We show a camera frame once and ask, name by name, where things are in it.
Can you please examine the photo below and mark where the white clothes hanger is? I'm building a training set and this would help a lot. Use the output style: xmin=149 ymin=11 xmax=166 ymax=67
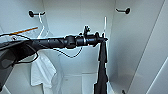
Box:
xmin=102 ymin=16 xmax=109 ymax=39
xmin=36 ymin=12 xmax=51 ymax=40

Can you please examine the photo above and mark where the black garment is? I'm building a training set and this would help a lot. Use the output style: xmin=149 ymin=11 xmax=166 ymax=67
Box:
xmin=92 ymin=40 xmax=112 ymax=94

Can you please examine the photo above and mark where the white wardrobe door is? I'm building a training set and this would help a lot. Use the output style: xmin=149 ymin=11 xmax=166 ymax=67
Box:
xmin=145 ymin=55 xmax=168 ymax=94

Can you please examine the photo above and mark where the white wardrobe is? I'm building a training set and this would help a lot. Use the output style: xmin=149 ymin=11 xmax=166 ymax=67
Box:
xmin=0 ymin=0 xmax=168 ymax=94

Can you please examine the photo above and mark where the white inner shelf unit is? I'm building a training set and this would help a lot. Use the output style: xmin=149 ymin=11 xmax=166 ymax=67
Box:
xmin=80 ymin=74 xmax=102 ymax=94

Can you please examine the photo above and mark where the white shirt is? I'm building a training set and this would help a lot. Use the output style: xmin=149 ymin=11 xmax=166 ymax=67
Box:
xmin=30 ymin=31 xmax=63 ymax=94

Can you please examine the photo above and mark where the black door hinge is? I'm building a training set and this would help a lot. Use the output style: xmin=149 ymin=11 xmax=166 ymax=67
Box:
xmin=121 ymin=89 xmax=128 ymax=94

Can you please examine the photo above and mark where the orange-striped label sticker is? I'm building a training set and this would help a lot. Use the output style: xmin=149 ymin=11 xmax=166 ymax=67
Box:
xmin=0 ymin=26 xmax=40 ymax=43

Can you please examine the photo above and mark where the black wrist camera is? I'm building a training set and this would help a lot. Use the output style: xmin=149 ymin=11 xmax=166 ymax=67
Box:
xmin=82 ymin=25 xmax=92 ymax=36

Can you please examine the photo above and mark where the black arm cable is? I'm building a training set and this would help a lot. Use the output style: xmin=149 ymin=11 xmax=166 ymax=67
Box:
xmin=0 ymin=32 xmax=84 ymax=65

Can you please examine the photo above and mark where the black wall hook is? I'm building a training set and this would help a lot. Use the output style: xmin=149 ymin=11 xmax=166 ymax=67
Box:
xmin=27 ymin=10 xmax=46 ymax=19
xmin=115 ymin=6 xmax=132 ymax=15

